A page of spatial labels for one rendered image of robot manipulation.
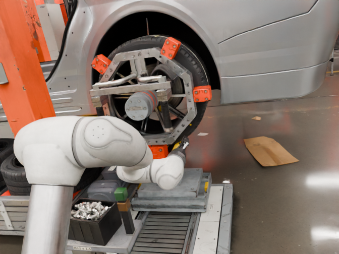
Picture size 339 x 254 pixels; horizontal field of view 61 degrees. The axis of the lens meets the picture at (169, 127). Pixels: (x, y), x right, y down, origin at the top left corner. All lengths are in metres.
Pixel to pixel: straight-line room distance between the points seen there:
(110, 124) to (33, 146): 0.21
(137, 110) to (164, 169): 0.42
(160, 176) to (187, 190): 0.72
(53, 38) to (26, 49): 4.74
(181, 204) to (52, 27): 5.00
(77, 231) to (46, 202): 0.57
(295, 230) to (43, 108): 1.54
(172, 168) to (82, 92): 0.96
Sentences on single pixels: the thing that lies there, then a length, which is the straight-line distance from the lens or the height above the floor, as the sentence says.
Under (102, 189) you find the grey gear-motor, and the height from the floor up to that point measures 0.40.
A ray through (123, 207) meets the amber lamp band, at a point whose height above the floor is 0.59.
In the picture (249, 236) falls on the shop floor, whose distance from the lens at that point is 1.86.
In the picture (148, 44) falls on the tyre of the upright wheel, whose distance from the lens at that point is 1.63.
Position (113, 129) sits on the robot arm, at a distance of 0.65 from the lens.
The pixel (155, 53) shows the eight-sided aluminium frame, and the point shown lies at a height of 1.10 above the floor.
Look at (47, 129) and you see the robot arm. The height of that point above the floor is 1.04.
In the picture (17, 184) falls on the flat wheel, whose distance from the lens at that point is 2.10.
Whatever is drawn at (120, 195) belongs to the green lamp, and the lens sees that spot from 1.15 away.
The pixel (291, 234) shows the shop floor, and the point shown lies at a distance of 1.89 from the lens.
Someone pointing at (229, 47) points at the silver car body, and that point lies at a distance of 1.63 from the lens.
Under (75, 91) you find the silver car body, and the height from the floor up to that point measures 0.91.
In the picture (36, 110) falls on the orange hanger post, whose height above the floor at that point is 0.94.
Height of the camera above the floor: 1.24
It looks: 20 degrees down
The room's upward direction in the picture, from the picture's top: 10 degrees counter-clockwise
